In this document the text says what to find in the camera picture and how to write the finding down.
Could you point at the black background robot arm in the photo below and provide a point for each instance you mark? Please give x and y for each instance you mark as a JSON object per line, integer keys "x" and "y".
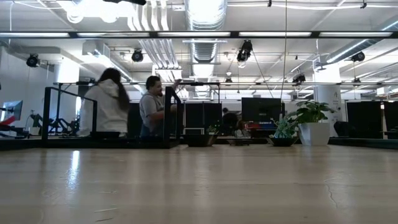
{"x": 62, "y": 126}

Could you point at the black curled-corner square plate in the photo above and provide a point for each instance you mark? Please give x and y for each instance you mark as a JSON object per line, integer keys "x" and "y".
{"x": 200, "y": 140}

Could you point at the small background plant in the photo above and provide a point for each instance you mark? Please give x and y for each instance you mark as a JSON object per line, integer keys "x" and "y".
{"x": 212, "y": 129}

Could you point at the grey desk monitor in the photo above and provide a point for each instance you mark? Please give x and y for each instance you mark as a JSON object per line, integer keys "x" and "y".
{"x": 14, "y": 109}

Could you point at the silver spiral air duct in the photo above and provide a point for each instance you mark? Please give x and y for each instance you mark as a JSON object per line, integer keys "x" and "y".
{"x": 348, "y": 51}
{"x": 205, "y": 15}

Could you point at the white ceiling air unit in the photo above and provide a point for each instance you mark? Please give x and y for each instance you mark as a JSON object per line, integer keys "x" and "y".
{"x": 96, "y": 49}

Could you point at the small black ceiling lamp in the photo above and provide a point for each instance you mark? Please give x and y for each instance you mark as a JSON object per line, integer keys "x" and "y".
{"x": 356, "y": 81}
{"x": 228, "y": 81}

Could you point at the black office chair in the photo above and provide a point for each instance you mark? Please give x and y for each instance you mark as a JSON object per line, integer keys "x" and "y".
{"x": 340, "y": 129}

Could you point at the long black light bar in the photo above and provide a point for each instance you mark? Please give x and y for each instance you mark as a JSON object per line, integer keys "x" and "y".
{"x": 152, "y": 34}

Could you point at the white round column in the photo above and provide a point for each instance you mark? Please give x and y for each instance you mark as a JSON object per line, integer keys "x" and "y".
{"x": 329, "y": 93}

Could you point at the red box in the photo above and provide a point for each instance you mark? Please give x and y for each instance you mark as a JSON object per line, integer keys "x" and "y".
{"x": 258, "y": 125}

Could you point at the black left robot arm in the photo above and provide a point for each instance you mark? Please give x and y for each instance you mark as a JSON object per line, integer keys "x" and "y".
{"x": 130, "y": 1}

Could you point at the black ceiling spotlight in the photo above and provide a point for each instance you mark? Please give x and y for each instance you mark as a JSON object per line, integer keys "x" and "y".
{"x": 32, "y": 60}
{"x": 244, "y": 51}
{"x": 137, "y": 56}
{"x": 358, "y": 57}
{"x": 298, "y": 78}

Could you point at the person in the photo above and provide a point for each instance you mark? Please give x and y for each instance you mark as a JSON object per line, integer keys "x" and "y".
{"x": 105, "y": 105}
{"x": 242, "y": 132}
{"x": 230, "y": 119}
{"x": 150, "y": 109}

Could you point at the round black plate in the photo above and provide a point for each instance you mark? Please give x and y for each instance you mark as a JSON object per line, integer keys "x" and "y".
{"x": 281, "y": 142}

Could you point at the red bar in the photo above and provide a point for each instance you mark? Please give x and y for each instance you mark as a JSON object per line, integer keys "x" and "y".
{"x": 7, "y": 120}

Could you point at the black background rig frame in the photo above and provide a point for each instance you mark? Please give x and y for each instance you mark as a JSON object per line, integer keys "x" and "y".
{"x": 196, "y": 83}
{"x": 84, "y": 83}

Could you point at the green plant in white pot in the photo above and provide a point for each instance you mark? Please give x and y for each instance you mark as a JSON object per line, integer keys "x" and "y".
{"x": 314, "y": 133}

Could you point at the large black screen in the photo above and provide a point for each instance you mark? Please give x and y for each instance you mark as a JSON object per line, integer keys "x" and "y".
{"x": 261, "y": 109}

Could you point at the black mesh tray rack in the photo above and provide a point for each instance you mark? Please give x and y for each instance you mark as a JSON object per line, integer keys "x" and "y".
{"x": 105, "y": 144}

